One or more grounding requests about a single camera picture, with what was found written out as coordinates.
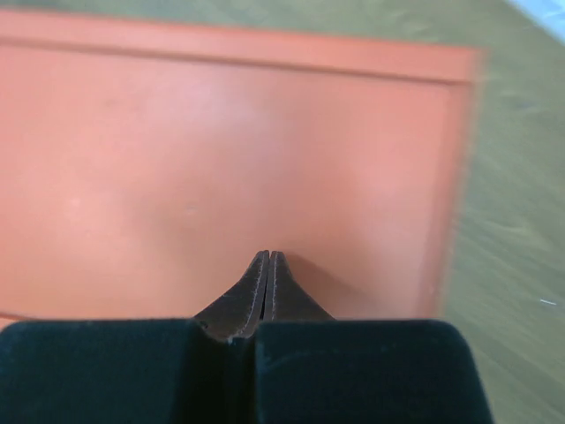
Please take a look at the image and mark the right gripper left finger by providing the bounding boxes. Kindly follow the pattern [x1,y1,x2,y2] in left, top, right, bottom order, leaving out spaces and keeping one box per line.
[1,251,269,423]

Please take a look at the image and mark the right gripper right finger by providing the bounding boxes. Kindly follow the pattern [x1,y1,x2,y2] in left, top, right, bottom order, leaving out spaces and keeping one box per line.
[254,252,493,423]

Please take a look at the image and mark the orange drawer cabinet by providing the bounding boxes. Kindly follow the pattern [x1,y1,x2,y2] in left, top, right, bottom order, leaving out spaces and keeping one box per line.
[1,8,482,320]

